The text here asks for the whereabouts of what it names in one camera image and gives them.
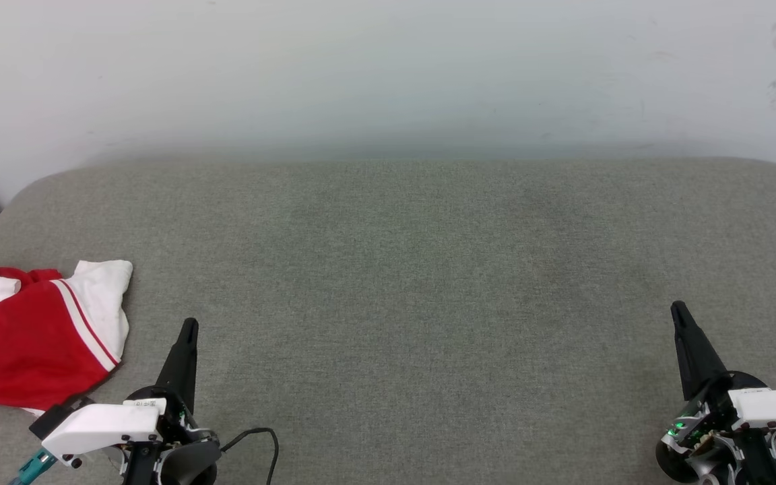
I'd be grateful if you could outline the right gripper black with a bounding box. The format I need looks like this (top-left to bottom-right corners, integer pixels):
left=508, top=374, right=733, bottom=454
left=661, top=301, right=766, bottom=447

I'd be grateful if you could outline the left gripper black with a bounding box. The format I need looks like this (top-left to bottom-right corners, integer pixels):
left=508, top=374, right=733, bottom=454
left=124, top=318, right=222, bottom=485

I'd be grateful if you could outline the red and white garment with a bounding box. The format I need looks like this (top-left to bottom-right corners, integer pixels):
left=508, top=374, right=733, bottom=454
left=0, top=242, right=134, bottom=416

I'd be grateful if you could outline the grey fabric sofa seat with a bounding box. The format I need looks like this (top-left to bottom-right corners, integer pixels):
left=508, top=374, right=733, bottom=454
left=0, top=158, right=776, bottom=485

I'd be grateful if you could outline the thin black cable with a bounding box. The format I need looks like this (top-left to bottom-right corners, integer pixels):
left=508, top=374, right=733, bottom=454
left=220, top=427, right=280, bottom=485

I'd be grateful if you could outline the teal cable connector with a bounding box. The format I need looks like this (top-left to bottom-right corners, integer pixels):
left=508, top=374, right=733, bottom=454
left=9, top=449, right=59, bottom=485

